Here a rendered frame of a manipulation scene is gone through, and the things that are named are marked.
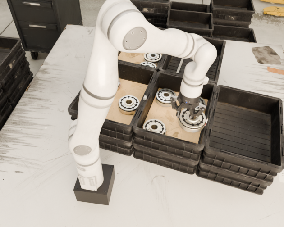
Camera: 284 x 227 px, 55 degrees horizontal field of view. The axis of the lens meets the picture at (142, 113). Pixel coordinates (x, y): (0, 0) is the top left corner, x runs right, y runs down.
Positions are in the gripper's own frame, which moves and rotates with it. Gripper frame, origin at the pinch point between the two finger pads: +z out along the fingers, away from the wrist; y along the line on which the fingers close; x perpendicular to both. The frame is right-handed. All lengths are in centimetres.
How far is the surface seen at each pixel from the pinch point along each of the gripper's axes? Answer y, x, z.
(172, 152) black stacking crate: -0.8, -6.7, 17.6
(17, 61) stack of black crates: -140, 47, 56
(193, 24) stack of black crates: -31, 160, 58
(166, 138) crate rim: -4.0, -7.8, 7.9
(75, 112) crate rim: -44.4, -10.9, 7.8
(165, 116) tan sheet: -10.1, 11.2, 18.2
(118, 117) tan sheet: -30.4, 1.5, 18.1
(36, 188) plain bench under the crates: -50, -40, 30
